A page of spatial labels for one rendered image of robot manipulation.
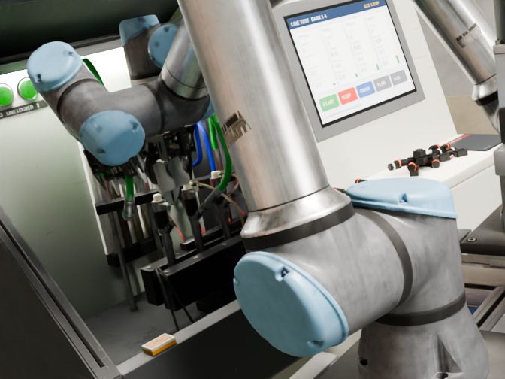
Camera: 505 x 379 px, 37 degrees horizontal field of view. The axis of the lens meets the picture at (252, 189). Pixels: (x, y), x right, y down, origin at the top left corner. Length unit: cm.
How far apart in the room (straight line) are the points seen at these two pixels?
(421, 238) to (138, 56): 78
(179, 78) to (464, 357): 51
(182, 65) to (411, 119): 121
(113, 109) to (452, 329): 51
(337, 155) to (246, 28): 121
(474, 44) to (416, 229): 62
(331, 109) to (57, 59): 99
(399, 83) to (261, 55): 144
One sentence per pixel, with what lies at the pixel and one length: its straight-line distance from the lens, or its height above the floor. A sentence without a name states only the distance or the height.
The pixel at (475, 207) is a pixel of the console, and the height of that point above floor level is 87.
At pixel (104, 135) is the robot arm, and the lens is 99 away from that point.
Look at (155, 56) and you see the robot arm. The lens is 126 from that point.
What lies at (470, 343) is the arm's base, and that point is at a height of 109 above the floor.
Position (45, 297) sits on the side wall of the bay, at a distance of 130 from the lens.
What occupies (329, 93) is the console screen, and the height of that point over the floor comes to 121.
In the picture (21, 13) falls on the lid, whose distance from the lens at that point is 160.
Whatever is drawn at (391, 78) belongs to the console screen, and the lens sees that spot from 211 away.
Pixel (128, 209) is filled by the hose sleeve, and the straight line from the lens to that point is 142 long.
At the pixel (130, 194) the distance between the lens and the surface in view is 137.
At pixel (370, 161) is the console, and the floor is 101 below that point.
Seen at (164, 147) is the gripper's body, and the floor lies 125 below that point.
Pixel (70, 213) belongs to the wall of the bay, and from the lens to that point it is 177.
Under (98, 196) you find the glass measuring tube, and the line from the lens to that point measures 179.
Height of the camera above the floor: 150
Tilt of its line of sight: 15 degrees down
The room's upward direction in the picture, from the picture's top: 11 degrees counter-clockwise
